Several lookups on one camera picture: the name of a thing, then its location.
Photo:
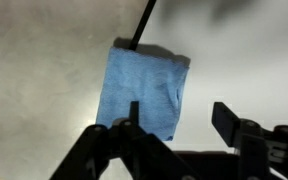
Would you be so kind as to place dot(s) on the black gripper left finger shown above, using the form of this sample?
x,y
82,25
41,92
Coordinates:
x,y
94,153

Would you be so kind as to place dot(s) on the black-framed whiteboard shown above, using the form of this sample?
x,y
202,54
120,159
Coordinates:
x,y
244,66

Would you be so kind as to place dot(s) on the blue towel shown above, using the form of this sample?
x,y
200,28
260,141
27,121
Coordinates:
x,y
140,83

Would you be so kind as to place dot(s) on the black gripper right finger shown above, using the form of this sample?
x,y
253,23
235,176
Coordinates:
x,y
254,146

